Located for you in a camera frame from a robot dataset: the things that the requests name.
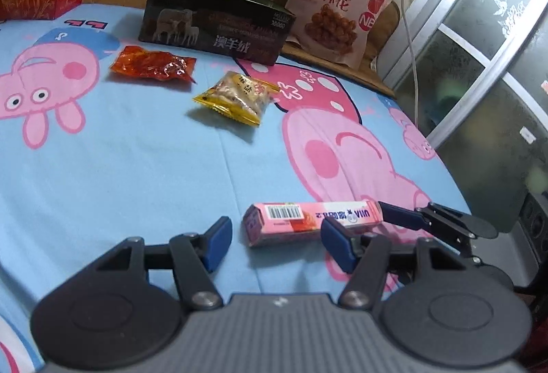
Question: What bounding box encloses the large pink snack bag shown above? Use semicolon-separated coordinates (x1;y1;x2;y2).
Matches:
285;0;395;70

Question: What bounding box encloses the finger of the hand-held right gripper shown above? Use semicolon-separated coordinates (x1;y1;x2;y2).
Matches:
379;202;476;257

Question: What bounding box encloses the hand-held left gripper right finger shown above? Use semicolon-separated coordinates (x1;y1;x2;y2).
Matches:
321;216;472;311

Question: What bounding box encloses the red snack packet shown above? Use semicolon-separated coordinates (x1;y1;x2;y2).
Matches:
107;46;198;85

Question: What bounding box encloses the black speaker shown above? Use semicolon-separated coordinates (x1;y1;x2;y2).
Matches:
518;190;548;232

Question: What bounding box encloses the pink candy box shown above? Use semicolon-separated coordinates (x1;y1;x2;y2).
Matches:
242;199;384;249

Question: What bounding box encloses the printed blanket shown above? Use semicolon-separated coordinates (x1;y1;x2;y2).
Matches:
0;4;476;373

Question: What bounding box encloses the yellow-edged clear biscuit packet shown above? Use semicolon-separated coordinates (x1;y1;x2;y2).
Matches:
192;71;281;129

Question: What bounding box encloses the frosted glass sliding door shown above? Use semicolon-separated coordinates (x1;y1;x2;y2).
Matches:
381;0;548;202

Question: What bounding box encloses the white cable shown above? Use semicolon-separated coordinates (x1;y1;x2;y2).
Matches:
396;0;422;134

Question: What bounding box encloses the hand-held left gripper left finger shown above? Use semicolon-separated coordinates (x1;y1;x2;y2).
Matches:
92;215;234;311

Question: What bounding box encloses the black cardboard box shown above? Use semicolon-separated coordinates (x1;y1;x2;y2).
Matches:
138;0;292;66

